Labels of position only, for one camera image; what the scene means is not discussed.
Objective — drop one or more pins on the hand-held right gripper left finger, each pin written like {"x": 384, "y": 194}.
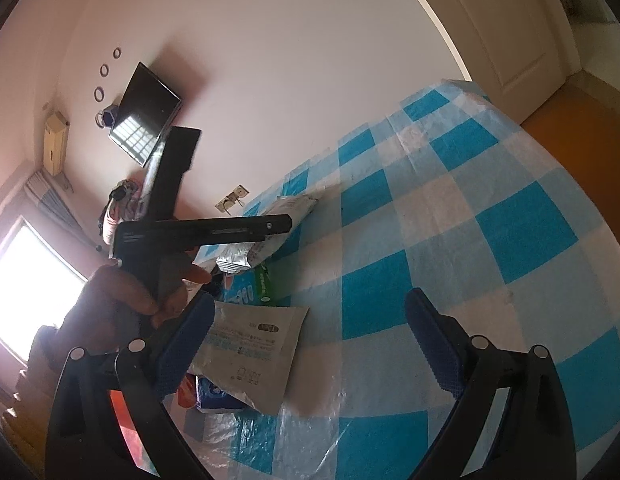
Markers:
{"x": 184, "y": 345}

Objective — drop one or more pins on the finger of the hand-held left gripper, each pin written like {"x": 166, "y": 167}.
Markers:
{"x": 250, "y": 227}

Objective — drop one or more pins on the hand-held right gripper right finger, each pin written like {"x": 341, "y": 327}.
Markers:
{"x": 435, "y": 345}

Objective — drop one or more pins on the person's left forearm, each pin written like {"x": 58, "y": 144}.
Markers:
{"x": 44, "y": 345}

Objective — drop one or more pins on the person's left hand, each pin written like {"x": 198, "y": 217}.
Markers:
{"x": 104, "y": 305}

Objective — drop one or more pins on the white printed plastic bag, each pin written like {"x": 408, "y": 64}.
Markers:
{"x": 290, "y": 210}

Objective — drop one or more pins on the blue tissue pack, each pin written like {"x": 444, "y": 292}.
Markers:
{"x": 214, "y": 395}

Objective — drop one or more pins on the green packet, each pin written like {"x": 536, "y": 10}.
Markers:
{"x": 265, "y": 285}

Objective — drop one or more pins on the pile of folded clothes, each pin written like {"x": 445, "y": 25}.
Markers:
{"x": 109, "y": 220}

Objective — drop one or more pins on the grey white packaging bag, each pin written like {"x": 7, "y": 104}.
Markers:
{"x": 255, "y": 345}

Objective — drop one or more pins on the striped window curtain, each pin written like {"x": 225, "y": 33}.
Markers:
{"x": 54, "y": 200}

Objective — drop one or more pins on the cream air conditioner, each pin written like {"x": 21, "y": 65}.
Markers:
{"x": 54, "y": 142}

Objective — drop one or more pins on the blue white checked tablecloth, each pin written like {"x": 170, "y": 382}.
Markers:
{"x": 440, "y": 210}

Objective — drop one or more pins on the bright window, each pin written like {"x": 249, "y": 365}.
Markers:
{"x": 24, "y": 280}

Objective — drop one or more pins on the white door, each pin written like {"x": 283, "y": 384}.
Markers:
{"x": 490, "y": 35}

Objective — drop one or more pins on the wall socket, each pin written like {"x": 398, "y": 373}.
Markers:
{"x": 239, "y": 193}
{"x": 222, "y": 203}

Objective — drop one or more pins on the black wall television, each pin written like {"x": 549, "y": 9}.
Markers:
{"x": 144, "y": 105}

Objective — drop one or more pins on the blue hexagonal wall shelf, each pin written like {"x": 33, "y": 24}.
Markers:
{"x": 109, "y": 116}

